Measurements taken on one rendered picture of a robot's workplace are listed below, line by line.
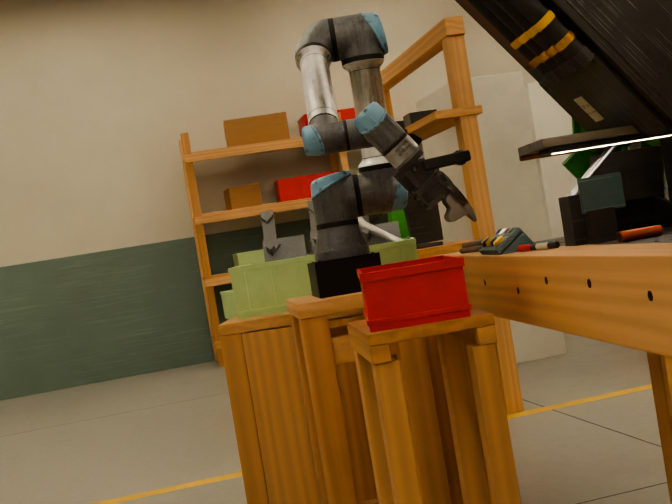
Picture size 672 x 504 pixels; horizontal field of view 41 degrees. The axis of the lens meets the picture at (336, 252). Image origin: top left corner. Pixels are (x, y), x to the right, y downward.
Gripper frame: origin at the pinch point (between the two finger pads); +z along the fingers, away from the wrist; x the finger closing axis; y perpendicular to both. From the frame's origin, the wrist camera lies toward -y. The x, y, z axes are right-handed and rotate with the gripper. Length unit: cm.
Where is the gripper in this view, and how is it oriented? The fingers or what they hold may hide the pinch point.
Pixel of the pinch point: (474, 215)
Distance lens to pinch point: 214.3
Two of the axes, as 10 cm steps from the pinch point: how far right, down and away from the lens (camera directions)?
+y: -7.1, 7.0, -0.8
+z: 6.9, 7.2, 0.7
